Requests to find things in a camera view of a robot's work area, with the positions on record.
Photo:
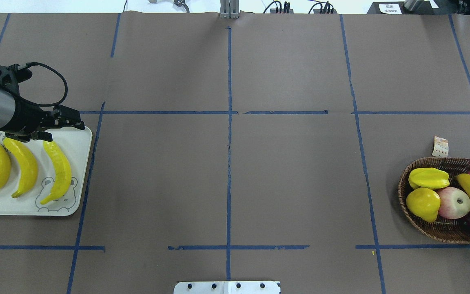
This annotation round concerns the paper price tag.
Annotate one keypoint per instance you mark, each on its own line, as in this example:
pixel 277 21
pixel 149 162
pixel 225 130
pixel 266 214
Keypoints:
pixel 440 147

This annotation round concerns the aluminium frame post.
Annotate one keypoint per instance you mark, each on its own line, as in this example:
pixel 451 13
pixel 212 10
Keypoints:
pixel 229 9

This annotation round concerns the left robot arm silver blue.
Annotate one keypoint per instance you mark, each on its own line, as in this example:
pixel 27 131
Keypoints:
pixel 43 157

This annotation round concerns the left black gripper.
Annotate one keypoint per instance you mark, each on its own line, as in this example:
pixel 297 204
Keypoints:
pixel 26 118

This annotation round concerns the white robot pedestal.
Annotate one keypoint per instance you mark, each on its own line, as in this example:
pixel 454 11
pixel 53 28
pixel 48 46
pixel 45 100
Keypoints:
pixel 228 287

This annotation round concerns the woven brown basket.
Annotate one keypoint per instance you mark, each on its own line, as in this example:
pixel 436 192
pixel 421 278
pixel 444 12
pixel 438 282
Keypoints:
pixel 444 230

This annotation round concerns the yellow lemon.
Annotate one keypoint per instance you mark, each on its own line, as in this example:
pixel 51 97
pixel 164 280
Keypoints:
pixel 425 203

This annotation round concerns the yellow starfruit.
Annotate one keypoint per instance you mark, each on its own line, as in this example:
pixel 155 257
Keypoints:
pixel 429 178

